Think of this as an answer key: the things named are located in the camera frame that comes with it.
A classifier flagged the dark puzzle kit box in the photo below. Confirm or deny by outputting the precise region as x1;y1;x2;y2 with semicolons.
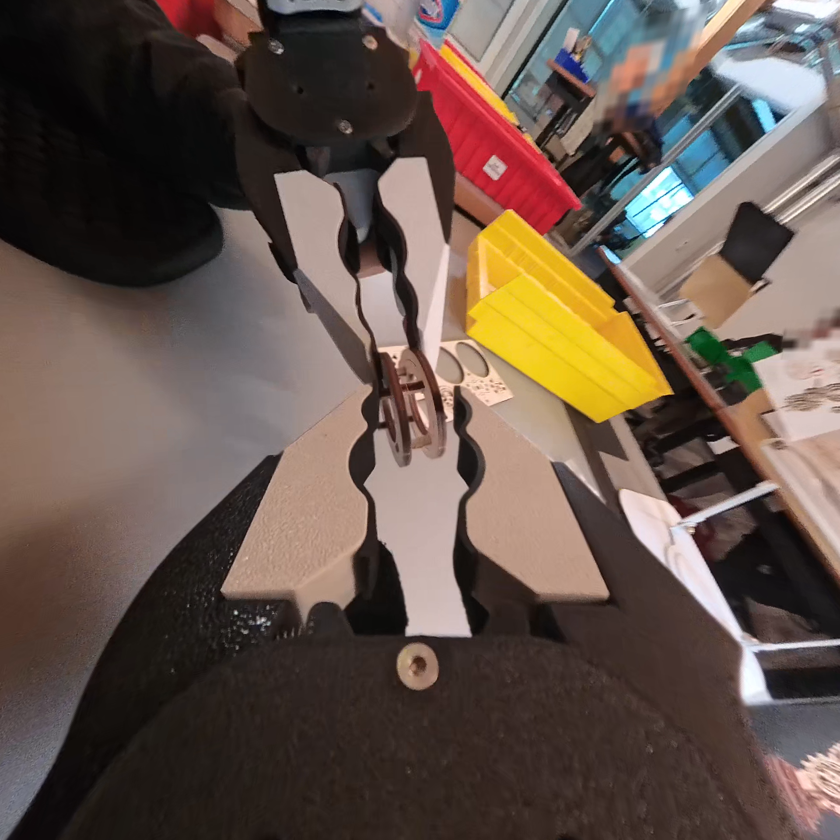
761;742;840;840

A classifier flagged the laser-cut wooden sheet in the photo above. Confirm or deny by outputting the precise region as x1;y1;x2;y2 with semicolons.
381;340;514;408

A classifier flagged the yellow plastic bin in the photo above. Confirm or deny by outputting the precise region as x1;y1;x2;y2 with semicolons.
466;210;675;423

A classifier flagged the green plastic object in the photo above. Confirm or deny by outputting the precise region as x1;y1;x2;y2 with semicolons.
684;327;786;392

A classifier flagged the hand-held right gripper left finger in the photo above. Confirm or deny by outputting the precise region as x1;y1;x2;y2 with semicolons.
222;384;382;614

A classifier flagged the white wipes canister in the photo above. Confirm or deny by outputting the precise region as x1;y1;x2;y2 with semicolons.
413;0;463;30

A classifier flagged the white flat device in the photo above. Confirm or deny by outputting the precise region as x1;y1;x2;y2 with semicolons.
619;489;770;706

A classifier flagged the wooden standing desk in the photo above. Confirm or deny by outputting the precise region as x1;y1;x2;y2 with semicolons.
543;58;664;175

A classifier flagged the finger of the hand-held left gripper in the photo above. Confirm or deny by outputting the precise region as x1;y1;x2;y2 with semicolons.
376;156;454;368
274;171;378;386

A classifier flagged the red plastic basket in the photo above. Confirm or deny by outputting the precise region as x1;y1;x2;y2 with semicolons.
154;0;224;40

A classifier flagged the red plastic tote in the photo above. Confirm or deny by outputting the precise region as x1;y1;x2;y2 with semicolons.
412;38;584;235

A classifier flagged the grey metal pole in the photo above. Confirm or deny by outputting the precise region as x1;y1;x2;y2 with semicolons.
676;481;783;534

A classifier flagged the wooden spool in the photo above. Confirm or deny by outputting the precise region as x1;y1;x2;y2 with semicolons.
377;346;448;468

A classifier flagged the wooden side table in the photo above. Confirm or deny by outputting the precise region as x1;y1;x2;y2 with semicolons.
596;246;840;581

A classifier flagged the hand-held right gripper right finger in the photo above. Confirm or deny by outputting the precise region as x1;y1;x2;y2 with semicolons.
454;387;611;605

